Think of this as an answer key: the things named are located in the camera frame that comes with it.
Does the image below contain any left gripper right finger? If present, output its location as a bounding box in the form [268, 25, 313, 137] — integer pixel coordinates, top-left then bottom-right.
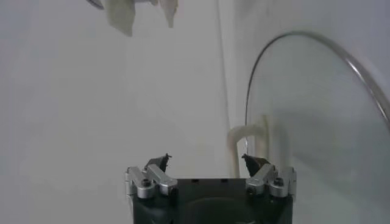
[241, 153, 298, 199]

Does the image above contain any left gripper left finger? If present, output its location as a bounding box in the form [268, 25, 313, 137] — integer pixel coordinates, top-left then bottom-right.
[124, 153, 179, 200]

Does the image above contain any glass lid with white handle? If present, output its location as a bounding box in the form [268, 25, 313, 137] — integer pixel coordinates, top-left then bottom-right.
[227, 30, 390, 224]

